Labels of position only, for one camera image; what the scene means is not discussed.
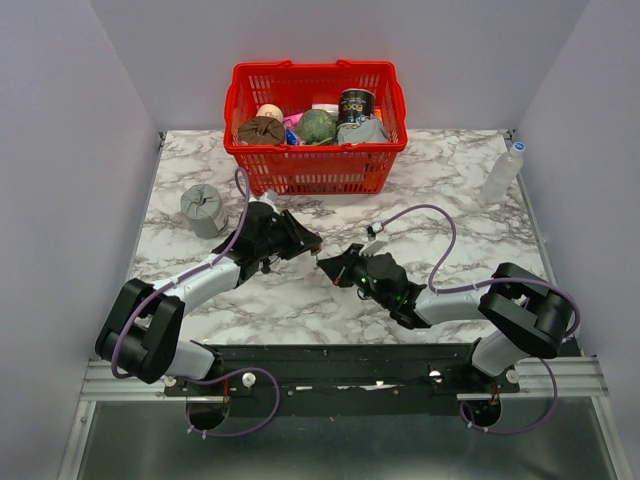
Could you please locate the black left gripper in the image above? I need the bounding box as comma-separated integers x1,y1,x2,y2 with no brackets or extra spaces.
256,209,322,261

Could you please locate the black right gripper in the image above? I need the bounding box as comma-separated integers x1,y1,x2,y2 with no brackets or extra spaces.
318,243,392,309

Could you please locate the black head key bunch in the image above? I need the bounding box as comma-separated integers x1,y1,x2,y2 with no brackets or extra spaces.
261,258,271,274

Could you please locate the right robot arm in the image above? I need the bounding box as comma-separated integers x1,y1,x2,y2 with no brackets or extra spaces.
318,244,579,392

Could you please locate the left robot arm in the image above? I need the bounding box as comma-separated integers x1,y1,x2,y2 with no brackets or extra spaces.
95,200,322,395

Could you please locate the red plastic basket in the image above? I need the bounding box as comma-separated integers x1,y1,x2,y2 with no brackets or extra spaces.
224,59,408,195

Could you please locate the grey wrapped roll on table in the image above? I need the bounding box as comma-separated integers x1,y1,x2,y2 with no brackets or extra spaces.
180,184,228,239

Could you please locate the green round ball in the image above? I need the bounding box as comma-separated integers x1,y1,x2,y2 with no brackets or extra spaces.
296,109,337,145

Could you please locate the pink packet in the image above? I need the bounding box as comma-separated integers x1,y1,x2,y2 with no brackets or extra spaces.
283,113,304,146

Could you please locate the brown wrapped roll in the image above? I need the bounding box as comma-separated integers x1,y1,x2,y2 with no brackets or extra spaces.
238,116,286,145

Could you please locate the grey wrapped roll in basket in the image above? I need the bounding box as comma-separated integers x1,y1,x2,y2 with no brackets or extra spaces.
337,118,389,145

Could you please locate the beige egg shaped object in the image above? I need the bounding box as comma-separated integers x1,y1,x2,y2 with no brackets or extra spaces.
256,104,284,122

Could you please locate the black can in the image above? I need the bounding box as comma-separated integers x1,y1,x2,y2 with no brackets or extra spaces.
337,88,376,126

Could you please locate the clear plastic bottle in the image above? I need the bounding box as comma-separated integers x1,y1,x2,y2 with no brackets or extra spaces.
481,142,526,204

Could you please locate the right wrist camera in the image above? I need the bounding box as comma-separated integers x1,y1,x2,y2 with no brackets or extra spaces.
360,222,388,256

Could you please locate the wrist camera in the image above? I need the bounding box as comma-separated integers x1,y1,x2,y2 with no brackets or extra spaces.
360,222,388,256
259,189,278,205

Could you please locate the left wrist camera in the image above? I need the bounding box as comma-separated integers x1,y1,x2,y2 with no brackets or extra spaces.
259,189,278,205

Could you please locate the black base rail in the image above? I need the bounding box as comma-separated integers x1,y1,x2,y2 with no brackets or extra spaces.
165,343,519,418

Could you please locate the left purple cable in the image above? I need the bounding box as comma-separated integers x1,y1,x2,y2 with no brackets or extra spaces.
109,167,281,440

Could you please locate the purple cable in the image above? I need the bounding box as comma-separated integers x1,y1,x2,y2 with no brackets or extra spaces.
109,167,281,440
379,204,581,435

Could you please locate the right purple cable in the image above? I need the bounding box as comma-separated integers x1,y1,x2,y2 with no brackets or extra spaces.
379,204,581,435

